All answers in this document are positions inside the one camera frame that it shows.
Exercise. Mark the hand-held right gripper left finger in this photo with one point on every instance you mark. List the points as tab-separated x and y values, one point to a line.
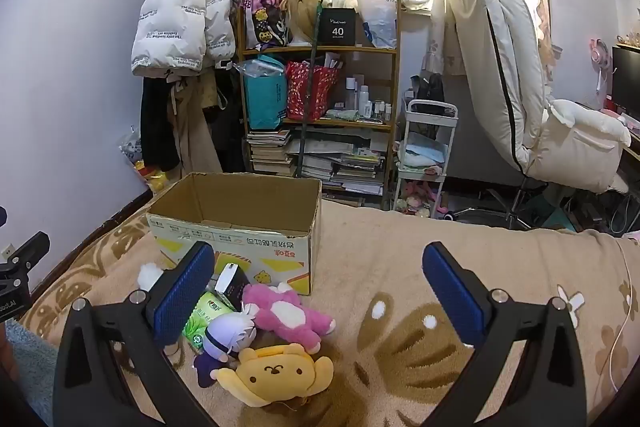
185	292

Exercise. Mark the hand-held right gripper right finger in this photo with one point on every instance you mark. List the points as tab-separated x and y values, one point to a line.
452	292

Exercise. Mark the green tissue pack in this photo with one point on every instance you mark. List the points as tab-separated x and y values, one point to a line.
200	317

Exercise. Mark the white plush toy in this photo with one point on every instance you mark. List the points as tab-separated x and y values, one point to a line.
149	274

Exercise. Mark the white-haired purple plush doll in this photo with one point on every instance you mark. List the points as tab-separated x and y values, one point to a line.
227	329

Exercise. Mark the printed cardboard box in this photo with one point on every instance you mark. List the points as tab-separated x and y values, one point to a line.
280	257

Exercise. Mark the pink plush toy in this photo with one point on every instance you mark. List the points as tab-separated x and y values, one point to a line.
285	312

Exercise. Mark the yellow plush toy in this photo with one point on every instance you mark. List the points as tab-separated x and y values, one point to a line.
272	372

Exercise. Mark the small black box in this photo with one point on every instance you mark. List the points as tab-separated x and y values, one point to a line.
232	287

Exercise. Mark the bag of yellow toys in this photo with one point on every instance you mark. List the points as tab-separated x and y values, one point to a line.
150	177

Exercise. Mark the white rolling cart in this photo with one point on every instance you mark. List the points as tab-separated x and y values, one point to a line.
425	157

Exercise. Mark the beige hanging pants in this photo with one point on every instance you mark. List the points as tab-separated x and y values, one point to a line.
192	132

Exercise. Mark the stack of books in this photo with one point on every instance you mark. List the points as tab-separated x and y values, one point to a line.
270	154

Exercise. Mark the black hanging garment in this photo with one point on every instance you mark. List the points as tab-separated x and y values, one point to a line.
157	127

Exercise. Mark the black backpack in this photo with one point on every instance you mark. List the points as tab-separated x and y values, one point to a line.
430	92

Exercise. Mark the teal paper bag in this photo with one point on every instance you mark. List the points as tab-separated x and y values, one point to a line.
265	99

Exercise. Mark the row of cosmetic bottles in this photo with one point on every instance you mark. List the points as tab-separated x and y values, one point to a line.
365	99

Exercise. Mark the green pole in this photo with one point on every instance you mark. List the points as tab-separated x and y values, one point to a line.
307	107

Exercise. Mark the red patterned gift bag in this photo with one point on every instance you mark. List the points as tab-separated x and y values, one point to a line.
307	92

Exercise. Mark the clear plastic bag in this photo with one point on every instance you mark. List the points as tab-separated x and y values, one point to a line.
255	68

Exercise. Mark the white office chair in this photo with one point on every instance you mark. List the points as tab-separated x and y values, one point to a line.
500	57

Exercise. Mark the wooden shelf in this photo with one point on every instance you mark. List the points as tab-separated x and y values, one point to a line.
320	50

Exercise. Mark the black monitor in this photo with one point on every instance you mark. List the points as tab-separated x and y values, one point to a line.
627	77

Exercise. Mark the pink desk fan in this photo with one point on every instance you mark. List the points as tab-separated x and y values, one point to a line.
599	52

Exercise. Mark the patterned tote bag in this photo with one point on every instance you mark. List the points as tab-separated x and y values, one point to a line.
265	17

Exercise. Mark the black gift box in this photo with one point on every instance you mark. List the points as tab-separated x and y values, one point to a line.
337	27

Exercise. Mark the white plastic bag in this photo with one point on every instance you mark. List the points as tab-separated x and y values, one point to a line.
377	12

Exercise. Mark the blonde wig head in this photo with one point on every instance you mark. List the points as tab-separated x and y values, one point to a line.
300	14

